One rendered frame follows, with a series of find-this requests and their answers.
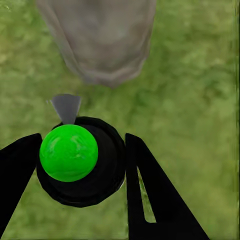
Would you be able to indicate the pesticide atomizer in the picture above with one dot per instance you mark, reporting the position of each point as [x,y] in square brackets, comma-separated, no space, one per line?
[82,161]

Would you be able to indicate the tree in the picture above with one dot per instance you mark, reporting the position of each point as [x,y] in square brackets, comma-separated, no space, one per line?
[103,42]

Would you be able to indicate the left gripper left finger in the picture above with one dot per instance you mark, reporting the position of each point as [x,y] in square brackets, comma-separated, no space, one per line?
[17,164]

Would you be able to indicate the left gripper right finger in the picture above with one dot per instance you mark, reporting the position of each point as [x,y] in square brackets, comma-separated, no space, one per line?
[174,220]

